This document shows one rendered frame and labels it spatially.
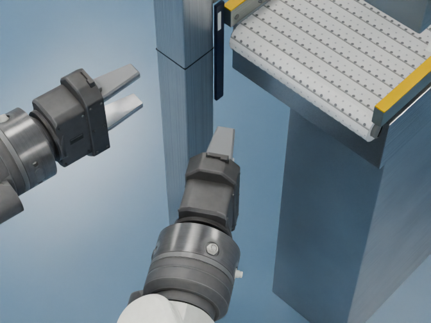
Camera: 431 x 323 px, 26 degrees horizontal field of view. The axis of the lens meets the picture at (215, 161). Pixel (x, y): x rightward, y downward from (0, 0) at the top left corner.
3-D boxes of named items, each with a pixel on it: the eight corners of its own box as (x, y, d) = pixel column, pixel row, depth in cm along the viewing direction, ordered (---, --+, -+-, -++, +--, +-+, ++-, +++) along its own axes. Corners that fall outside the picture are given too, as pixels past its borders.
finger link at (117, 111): (131, 90, 114) (88, 113, 112) (145, 106, 113) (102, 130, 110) (131, 99, 115) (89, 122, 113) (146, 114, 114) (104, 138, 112)
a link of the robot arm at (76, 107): (63, 47, 107) (-29, 95, 102) (111, 97, 102) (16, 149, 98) (76, 117, 117) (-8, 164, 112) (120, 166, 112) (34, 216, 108)
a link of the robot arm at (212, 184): (172, 144, 98) (143, 238, 91) (262, 159, 97) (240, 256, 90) (176, 212, 108) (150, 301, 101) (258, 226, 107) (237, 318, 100)
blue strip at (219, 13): (217, 101, 146) (217, 7, 130) (213, 99, 146) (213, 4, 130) (224, 95, 147) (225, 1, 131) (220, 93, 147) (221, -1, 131)
